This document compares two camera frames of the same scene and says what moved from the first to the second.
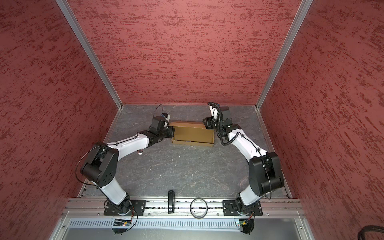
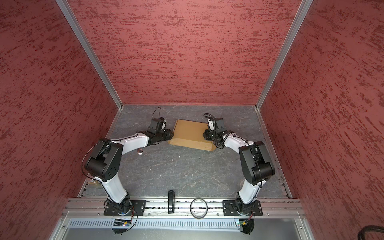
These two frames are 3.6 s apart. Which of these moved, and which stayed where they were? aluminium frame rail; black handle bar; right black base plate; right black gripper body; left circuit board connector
Moved: right black gripper body
Stayed: black handle bar; left circuit board connector; right black base plate; aluminium frame rail
